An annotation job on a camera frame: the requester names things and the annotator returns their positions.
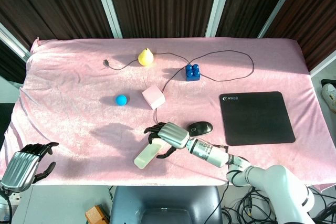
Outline white sneaker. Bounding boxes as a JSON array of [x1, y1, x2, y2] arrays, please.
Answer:
[[321, 83, 336, 114]]

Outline white rectangular bar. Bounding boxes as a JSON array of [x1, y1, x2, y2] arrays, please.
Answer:
[[134, 140, 165, 168]]

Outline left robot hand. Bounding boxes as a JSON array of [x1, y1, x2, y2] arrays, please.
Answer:
[[1, 142, 60, 193]]

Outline black computer mouse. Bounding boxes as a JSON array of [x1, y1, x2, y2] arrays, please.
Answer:
[[186, 121, 214, 137]]

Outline blue toy building block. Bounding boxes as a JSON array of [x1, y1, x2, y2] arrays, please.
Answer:
[[185, 63, 202, 82]]

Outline blue ball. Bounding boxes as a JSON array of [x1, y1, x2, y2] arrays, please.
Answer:
[[115, 94, 128, 106]]

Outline pink cube block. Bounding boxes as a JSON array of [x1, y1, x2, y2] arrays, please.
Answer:
[[142, 85, 166, 110]]

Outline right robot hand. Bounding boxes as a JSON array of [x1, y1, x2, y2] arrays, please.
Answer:
[[143, 122, 191, 159]]

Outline yellow toy pear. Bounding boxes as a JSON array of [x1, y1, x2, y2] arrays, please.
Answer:
[[138, 48, 154, 67]]

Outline orange box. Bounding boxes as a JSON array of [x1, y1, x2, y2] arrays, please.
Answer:
[[85, 205, 110, 224]]

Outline black mouse cable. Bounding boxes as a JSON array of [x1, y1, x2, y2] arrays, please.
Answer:
[[103, 50, 255, 126]]

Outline tangle of black floor cables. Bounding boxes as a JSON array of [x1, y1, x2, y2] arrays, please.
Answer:
[[222, 184, 336, 224]]

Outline pink tablecloth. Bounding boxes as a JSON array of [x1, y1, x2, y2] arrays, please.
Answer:
[[0, 37, 336, 192]]

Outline black mouse pad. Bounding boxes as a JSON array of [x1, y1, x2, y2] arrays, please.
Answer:
[[219, 91, 296, 146]]

